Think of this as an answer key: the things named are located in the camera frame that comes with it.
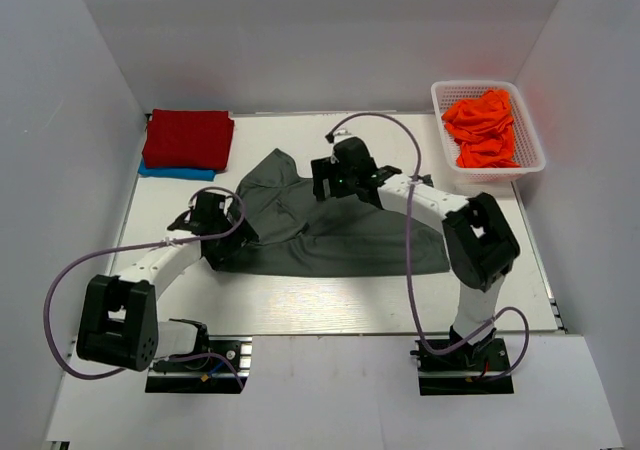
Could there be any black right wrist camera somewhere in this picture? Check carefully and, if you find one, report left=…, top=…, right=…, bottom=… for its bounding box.
left=333, top=137, right=376, bottom=173

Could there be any folded blue t-shirt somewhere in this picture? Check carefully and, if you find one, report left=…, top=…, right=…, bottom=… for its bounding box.
left=138, top=161, right=216, bottom=182

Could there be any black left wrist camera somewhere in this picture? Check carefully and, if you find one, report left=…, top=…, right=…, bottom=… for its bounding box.
left=191, top=191, right=227, bottom=223

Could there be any dark grey t-shirt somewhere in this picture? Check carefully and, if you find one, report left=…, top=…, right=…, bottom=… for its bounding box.
left=219, top=149, right=450, bottom=278

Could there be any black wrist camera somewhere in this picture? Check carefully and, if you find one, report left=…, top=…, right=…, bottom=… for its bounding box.
left=191, top=191, right=227, bottom=223
left=333, top=137, right=376, bottom=173

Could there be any folded red t-shirt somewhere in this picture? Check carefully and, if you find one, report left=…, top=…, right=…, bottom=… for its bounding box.
left=142, top=109, right=235, bottom=172

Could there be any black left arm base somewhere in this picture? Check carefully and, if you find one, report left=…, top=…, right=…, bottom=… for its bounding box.
left=145, top=337, right=252, bottom=395

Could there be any orange t-shirt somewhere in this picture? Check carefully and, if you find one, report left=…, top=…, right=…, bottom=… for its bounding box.
left=441, top=89, right=519, bottom=168

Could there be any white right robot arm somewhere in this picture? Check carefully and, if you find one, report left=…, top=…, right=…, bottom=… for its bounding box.
left=311, top=157, right=520, bottom=369

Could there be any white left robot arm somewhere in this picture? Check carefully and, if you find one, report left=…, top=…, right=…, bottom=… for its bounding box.
left=76, top=208, right=258, bottom=371

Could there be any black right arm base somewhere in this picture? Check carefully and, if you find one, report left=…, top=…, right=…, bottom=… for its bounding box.
left=410, top=336, right=514, bottom=396

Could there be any white plastic basket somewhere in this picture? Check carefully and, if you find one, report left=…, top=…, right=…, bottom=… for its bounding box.
left=431, top=80, right=546, bottom=184

